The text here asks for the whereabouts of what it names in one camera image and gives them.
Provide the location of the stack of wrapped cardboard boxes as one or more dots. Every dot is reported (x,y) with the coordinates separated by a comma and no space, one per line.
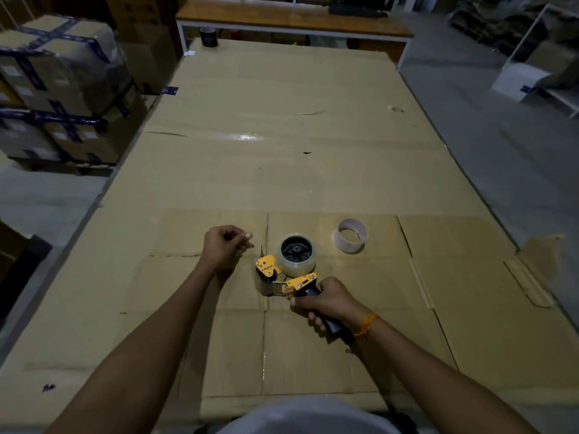
(63,90)

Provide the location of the yellow black tape dispenser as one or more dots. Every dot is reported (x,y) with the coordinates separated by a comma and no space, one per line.
(304,284)

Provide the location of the dark tape roll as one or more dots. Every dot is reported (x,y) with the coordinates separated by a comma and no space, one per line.
(209,36)

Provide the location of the person's right forearm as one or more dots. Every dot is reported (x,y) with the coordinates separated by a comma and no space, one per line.
(434,379)

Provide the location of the person's left hand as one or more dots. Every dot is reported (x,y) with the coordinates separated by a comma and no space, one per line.
(219,248)

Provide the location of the person's right fingers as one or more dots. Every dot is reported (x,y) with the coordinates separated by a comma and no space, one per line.
(312,317)

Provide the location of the person's right hand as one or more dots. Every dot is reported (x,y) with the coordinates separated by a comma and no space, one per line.
(334,302)

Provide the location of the white shirt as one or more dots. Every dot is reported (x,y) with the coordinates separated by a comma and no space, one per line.
(307,418)

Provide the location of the blue tape piece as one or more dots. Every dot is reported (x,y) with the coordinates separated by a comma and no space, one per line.
(170,90)

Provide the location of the black flat device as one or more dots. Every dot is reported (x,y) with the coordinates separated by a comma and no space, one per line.
(357,9)

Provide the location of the small blue tape scrap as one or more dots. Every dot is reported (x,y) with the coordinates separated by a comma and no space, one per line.
(48,387)

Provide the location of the person's left fingers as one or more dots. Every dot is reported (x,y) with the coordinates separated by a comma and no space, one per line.
(239,239)

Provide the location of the wooden table with white frame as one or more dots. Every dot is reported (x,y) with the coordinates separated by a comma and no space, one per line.
(294,17)

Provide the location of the flattened brown cardboard box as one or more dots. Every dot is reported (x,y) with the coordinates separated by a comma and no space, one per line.
(452,302)

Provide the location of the white box with blue tape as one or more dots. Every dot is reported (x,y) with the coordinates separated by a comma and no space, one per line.
(519,81)

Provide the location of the clear packing tape roll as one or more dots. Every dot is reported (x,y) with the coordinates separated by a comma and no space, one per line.
(296,255)

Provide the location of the orange thread wristband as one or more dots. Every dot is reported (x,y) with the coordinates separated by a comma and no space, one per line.
(367,324)

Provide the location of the person's left forearm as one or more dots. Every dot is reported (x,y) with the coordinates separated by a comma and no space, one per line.
(149,352)

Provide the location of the empty white tape core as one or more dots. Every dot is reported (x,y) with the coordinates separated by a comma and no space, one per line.
(347,241)

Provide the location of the heap of brown packing material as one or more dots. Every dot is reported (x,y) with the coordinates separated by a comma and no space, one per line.
(497,22)

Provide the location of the white metal rack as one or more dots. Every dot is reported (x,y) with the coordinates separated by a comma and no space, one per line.
(561,92)

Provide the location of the brown cardboard boxes pile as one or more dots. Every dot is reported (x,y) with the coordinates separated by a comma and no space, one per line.
(144,36)

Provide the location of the large cardboard table cover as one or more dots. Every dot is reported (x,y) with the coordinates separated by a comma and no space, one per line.
(289,144)

